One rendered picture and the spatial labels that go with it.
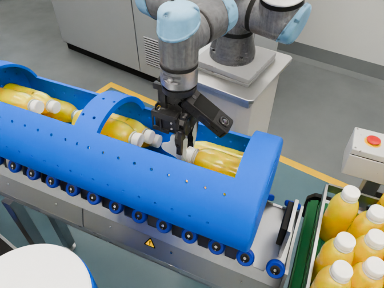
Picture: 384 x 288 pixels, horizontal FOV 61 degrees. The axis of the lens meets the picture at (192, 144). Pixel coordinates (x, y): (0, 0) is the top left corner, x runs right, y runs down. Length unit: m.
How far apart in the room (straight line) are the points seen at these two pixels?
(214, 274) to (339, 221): 0.35
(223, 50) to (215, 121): 0.43
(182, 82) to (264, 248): 0.51
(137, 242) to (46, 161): 0.34
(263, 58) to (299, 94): 2.01
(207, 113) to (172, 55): 0.15
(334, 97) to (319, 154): 0.78
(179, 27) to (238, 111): 0.53
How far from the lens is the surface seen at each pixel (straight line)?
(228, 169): 0.75
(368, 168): 1.03
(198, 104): 0.68
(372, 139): 1.03
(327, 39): 3.57
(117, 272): 1.94
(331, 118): 2.95
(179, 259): 0.96
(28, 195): 1.20
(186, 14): 0.58
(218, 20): 0.66
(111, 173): 0.79
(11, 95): 1.08
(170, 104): 0.70
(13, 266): 0.86
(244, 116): 1.08
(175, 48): 0.60
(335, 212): 0.91
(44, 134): 0.89
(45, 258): 0.84
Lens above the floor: 1.72
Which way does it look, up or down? 44 degrees down
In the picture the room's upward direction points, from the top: straight up
